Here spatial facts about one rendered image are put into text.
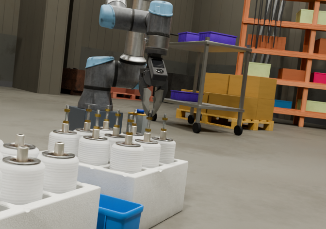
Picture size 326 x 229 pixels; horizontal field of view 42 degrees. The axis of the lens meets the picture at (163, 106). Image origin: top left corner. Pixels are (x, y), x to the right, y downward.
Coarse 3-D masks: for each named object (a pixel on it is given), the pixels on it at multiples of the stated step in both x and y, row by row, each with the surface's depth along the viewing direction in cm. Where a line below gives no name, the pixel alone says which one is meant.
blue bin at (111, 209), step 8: (104, 200) 117; (112, 200) 116; (120, 200) 115; (104, 208) 106; (112, 208) 116; (120, 208) 115; (128, 208) 114; (136, 208) 109; (104, 216) 106; (112, 216) 104; (120, 216) 103; (128, 216) 105; (136, 216) 110; (104, 224) 105; (112, 224) 105; (120, 224) 104; (128, 224) 106; (136, 224) 110
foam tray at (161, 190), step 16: (176, 160) 151; (80, 176) 125; (96, 176) 123; (112, 176) 120; (128, 176) 118; (144, 176) 122; (160, 176) 132; (176, 176) 144; (112, 192) 120; (128, 192) 118; (144, 192) 123; (160, 192) 133; (176, 192) 145; (144, 208) 125; (160, 208) 135; (176, 208) 147; (144, 224) 126
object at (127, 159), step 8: (112, 152) 125; (120, 152) 123; (128, 152) 122; (136, 152) 123; (112, 160) 125; (120, 160) 123; (128, 160) 122; (136, 160) 124; (112, 168) 124; (120, 168) 123; (128, 168) 123; (136, 168) 124
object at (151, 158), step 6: (144, 144) 133; (150, 144) 134; (156, 144) 135; (144, 150) 133; (150, 150) 133; (156, 150) 134; (144, 156) 133; (150, 156) 133; (156, 156) 135; (144, 162) 133; (150, 162) 134; (156, 162) 135
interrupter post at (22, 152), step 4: (20, 148) 87; (24, 148) 87; (28, 148) 88; (20, 152) 87; (24, 152) 87; (16, 156) 87; (20, 156) 87; (24, 156) 87; (16, 160) 87; (20, 160) 87; (24, 160) 87
